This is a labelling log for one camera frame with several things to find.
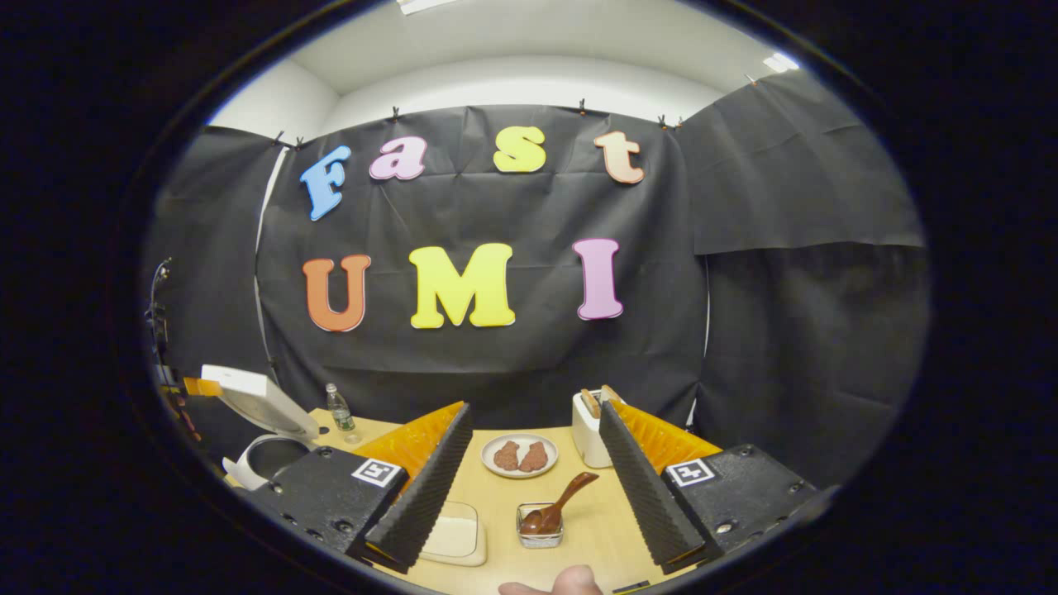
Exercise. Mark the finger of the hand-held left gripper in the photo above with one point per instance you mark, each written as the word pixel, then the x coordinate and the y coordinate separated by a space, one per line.
pixel 202 387

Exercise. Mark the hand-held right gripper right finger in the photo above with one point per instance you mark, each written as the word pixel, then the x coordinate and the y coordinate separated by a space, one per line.
pixel 649 496

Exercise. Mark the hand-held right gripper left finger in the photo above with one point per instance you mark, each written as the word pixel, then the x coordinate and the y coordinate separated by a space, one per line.
pixel 430 487

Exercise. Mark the white rice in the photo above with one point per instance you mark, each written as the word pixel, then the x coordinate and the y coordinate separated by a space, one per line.
pixel 453 537

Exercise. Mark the white rice cooker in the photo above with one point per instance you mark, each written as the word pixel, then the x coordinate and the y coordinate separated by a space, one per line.
pixel 264 405

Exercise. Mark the brown wooden spoon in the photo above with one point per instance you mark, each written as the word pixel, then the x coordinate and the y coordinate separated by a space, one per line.
pixel 545 516

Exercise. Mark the clear glass tray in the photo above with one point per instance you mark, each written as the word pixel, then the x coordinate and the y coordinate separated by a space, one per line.
pixel 481 537

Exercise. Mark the white toaster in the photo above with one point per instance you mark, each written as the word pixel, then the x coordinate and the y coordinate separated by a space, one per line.
pixel 588 442

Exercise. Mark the brown meat piece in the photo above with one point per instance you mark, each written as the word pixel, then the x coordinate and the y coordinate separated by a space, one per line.
pixel 534 457
pixel 506 456

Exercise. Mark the round white plate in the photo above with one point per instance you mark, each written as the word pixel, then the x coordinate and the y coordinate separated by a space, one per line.
pixel 519 474

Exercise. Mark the toasted bread slice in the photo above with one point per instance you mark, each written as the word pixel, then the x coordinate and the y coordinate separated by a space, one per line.
pixel 610 392
pixel 590 403

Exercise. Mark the clear plastic water bottle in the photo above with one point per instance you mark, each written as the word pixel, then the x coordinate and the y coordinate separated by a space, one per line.
pixel 340 413

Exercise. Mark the long ceiling light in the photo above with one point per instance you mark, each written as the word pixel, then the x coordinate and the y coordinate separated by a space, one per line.
pixel 421 4

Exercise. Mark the small ceiling light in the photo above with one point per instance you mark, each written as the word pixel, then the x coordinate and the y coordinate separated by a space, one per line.
pixel 781 63

